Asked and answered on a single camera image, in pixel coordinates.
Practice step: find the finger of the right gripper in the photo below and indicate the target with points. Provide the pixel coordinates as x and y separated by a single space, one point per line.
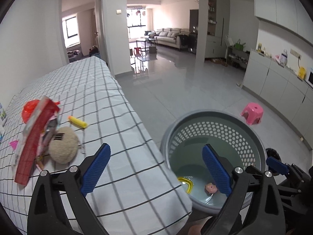
276 167

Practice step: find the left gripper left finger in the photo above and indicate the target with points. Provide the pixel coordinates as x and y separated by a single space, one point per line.
47 213

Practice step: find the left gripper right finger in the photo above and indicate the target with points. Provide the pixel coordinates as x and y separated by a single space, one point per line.
234 183

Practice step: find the pink pig toy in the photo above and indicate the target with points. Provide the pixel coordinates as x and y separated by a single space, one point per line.
211 188

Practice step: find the beige round plush pouch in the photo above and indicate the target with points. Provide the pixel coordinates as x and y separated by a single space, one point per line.
64 145

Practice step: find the pink triangular wrapper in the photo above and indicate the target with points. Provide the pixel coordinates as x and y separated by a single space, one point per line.
14 144

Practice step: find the yellow marker pen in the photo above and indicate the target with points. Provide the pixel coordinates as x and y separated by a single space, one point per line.
77 122

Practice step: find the red toothpaste box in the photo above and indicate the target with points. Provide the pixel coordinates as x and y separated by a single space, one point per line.
28 144

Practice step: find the red plastic bag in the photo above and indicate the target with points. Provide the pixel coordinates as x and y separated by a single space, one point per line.
28 109

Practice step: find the grey perforated laundry basket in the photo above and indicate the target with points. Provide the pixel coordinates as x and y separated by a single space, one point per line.
233 140

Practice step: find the pink plastic stool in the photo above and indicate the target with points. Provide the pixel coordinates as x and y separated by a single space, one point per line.
253 113

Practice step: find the white low cabinet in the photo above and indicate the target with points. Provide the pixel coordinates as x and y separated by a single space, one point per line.
281 90

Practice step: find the checkered white tablecloth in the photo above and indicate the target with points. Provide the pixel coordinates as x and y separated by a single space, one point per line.
136 193

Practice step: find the yellow kettle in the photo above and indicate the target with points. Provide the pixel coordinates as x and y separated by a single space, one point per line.
301 72

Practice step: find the white robot figure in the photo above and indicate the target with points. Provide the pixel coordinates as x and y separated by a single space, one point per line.
284 58

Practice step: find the green tote bag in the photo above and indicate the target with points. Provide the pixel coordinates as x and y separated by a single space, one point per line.
239 45

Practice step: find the beige sofa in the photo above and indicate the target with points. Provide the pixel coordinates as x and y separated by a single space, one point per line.
172 37

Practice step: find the glass coffee table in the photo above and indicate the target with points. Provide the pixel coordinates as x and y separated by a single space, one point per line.
146 43

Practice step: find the red small stool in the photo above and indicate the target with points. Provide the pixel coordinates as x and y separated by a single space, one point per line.
137 51

